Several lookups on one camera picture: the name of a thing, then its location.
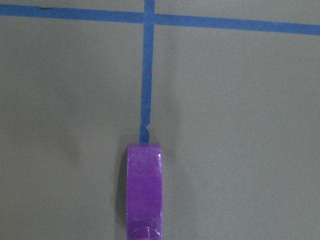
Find purple trapezoid block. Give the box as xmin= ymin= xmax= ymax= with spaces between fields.
xmin=126 ymin=143 xmax=163 ymax=240

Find brown paper table mat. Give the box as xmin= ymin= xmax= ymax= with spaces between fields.
xmin=0 ymin=0 xmax=320 ymax=240

